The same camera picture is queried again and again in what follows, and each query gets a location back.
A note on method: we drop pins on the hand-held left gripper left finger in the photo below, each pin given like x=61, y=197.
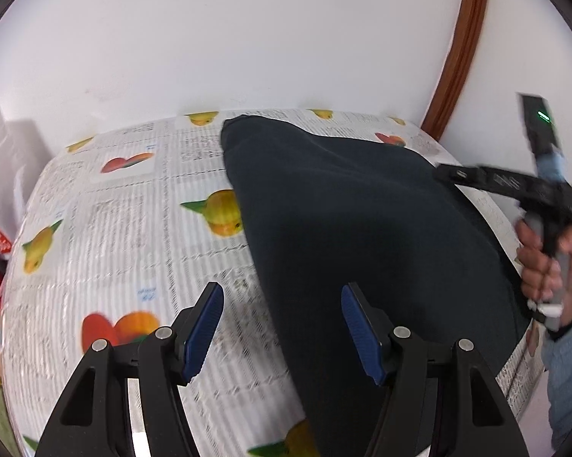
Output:
x=202, y=333

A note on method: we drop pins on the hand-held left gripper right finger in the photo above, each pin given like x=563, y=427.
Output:
x=360, y=333

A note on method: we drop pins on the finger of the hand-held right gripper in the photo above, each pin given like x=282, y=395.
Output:
x=457, y=174

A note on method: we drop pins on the black sweatshirt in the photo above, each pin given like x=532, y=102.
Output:
x=352, y=228

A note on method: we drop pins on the person's right forearm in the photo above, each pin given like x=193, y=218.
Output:
x=569, y=371

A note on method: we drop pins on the fruit printed tablecloth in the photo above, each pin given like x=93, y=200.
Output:
x=124, y=257

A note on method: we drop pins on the white paper bag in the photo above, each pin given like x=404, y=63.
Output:
x=5, y=166

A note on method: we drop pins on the wooden door frame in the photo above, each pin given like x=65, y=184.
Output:
x=462, y=57

